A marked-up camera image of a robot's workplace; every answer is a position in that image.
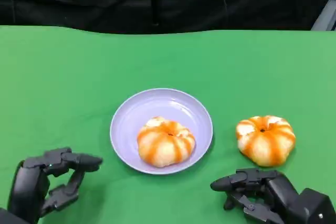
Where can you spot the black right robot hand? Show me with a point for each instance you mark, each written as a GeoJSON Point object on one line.
{"type": "Point", "coordinates": [278, 190]}

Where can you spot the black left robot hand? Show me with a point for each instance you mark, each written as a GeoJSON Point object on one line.
{"type": "Point", "coordinates": [29, 182]}

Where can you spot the lilac plate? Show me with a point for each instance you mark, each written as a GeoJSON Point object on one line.
{"type": "Point", "coordinates": [131, 129]}

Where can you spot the green table cloth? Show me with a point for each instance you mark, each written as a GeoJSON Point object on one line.
{"type": "Point", "coordinates": [168, 61]}

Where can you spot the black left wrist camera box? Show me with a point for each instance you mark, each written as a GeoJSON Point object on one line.
{"type": "Point", "coordinates": [8, 217]}

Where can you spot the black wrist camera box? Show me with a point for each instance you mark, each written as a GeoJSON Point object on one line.
{"type": "Point", "coordinates": [317, 205]}
{"type": "Point", "coordinates": [8, 217]}

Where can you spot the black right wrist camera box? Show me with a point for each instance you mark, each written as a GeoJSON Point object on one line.
{"type": "Point", "coordinates": [317, 205]}

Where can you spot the grey metal frame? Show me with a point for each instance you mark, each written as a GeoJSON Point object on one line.
{"type": "Point", "coordinates": [326, 14]}

